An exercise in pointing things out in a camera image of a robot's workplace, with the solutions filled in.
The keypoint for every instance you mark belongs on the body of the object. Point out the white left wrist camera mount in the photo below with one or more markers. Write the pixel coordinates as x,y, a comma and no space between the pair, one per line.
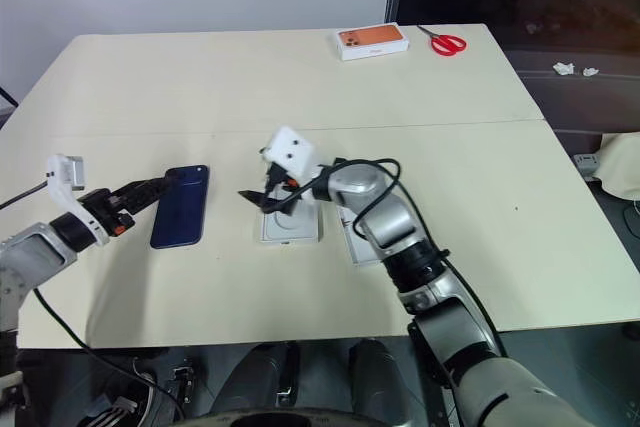
62,187

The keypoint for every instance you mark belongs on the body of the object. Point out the cream cloth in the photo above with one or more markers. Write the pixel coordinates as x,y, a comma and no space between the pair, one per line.
622,162

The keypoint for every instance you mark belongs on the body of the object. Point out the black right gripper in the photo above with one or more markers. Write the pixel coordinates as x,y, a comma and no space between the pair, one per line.
280,182

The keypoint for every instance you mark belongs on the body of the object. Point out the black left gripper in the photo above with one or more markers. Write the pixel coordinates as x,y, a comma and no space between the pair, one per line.
107,207

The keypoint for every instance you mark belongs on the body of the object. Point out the black metal frame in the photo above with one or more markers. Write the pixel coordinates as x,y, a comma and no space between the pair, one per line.
9,99

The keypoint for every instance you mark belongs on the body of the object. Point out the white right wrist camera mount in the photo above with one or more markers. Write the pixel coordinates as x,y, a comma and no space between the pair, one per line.
292,147

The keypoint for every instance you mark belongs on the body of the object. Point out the white phone box base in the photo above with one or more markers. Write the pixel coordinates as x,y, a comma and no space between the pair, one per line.
292,232

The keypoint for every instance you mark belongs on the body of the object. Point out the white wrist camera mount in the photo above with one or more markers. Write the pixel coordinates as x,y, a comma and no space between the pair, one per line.
292,147
62,187

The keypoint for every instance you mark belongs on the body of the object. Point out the white phone box lid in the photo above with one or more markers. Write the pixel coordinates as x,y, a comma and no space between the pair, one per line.
357,247

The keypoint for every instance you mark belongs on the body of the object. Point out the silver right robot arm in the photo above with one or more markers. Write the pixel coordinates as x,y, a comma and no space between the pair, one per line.
380,207

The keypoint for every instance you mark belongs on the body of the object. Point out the white box orange phone print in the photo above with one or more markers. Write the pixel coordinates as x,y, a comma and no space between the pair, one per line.
370,37

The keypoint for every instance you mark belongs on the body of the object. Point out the dark blue smartphone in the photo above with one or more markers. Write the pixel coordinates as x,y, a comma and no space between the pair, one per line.
182,212

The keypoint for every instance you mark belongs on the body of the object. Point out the dark round base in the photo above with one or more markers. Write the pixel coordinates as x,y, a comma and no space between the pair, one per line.
290,419

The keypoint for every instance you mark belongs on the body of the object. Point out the small crumpled white paper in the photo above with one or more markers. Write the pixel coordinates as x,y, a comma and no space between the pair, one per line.
590,72

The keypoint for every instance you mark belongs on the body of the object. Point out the black clamp with silver latch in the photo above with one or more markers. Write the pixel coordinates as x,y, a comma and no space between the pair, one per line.
182,379

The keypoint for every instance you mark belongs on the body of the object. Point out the white power strip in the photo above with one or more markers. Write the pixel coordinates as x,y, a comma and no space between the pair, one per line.
586,163

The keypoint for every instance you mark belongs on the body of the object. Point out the large crumpled white paper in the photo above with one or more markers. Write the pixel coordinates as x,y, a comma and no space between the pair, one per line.
563,68

